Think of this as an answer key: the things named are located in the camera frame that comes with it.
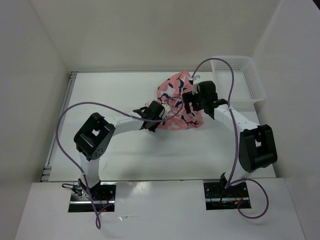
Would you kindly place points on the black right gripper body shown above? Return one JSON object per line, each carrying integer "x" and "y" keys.
{"x": 198, "y": 101}

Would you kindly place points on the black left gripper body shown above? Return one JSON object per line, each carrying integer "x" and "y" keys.
{"x": 159, "y": 118}

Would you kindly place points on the pink shark print shorts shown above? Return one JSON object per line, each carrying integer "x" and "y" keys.
{"x": 170, "y": 92}

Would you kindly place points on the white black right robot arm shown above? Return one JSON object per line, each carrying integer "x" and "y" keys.
{"x": 255, "y": 146}

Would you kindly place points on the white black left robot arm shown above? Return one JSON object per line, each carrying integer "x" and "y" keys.
{"x": 96, "y": 133}

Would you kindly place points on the white plastic laundry basket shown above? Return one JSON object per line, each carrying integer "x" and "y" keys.
{"x": 247, "y": 88}

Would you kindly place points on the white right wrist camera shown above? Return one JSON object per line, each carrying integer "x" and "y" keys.
{"x": 195, "y": 81}

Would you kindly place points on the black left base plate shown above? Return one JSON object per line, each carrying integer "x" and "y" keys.
{"x": 80, "y": 202}

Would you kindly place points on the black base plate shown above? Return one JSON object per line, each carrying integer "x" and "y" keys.
{"x": 80, "y": 202}
{"x": 218, "y": 198}

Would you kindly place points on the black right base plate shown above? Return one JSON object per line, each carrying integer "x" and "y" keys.
{"x": 218, "y": 198}

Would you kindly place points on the aluminium table frame rail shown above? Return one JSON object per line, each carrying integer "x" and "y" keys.
{"x": 45, "y": 175}

